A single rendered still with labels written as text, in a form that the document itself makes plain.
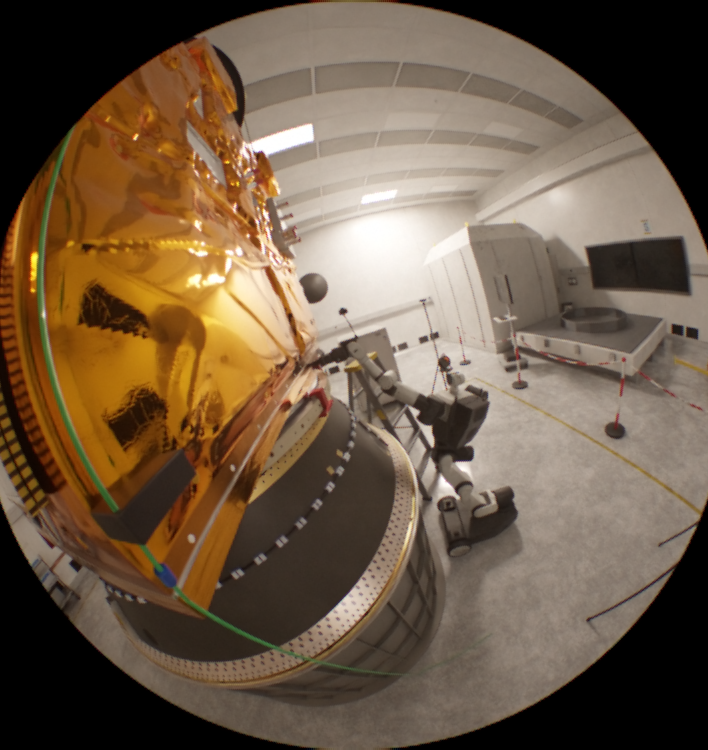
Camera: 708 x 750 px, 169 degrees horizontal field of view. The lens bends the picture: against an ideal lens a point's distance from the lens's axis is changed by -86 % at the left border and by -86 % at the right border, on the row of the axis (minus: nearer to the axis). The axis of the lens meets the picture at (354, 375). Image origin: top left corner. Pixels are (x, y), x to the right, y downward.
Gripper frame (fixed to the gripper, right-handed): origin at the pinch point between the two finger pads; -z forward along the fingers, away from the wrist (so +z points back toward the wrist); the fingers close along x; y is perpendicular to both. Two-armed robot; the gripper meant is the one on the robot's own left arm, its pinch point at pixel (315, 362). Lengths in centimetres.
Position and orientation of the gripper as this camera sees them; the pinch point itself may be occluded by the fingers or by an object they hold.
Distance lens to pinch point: 137.0
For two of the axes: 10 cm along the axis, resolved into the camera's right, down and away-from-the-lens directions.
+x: -0.6, -2.4, 9.7
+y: -3.2, -9.1, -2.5
